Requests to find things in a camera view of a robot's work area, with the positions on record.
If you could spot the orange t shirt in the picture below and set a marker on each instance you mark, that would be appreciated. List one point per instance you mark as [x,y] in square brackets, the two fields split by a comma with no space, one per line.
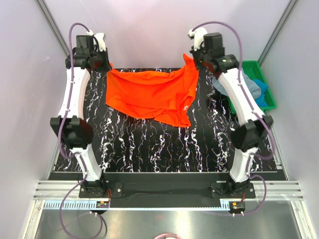
[164,97]

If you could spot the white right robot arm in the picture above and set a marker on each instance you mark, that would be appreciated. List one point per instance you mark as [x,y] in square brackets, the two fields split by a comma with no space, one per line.
[253,123]

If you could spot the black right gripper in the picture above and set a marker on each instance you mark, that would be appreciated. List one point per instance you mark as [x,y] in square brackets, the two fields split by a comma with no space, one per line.
[195,54]

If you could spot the connector box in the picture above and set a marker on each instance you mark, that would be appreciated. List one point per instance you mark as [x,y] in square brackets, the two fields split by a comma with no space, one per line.
[103,204]
[237,207]

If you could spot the left aluminium corner post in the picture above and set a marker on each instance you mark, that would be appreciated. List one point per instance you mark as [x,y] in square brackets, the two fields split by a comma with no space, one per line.
[44,9]

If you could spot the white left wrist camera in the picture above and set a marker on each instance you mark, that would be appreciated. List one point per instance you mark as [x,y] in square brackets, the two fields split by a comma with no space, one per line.
[99,40]

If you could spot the aluminium corner post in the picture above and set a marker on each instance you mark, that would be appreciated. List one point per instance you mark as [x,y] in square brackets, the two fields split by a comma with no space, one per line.
[44,9]
[290,7]

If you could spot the green plastic bin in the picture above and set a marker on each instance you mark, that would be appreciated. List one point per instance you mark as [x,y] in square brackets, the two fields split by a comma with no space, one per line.
[253,70]

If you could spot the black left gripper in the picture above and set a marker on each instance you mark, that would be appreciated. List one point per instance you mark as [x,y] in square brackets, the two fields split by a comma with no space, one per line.
[106,66]

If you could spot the grey-blue t shirt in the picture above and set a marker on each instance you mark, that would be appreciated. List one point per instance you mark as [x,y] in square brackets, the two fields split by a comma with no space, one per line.
[254,89]

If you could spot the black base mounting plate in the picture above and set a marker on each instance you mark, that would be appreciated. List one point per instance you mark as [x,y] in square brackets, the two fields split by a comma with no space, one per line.
[164,189]

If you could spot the left connector box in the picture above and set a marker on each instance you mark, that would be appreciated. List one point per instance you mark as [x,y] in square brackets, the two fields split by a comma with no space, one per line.
[103,204]

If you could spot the right connector box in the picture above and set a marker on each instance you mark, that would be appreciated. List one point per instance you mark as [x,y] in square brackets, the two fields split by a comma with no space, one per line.
[237,207]

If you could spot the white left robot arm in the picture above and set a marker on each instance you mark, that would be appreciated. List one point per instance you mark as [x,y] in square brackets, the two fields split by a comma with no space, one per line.
[74,134]

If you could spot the aluminium frame rail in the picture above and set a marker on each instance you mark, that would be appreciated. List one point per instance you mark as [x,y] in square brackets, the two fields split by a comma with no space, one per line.
[59,194]

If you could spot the right aluminium corner post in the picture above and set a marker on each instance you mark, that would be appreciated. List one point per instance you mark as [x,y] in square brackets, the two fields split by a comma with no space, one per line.
[290,7]

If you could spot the blue t shirt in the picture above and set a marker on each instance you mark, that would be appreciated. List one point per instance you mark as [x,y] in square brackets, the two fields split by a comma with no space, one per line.
[260,97]

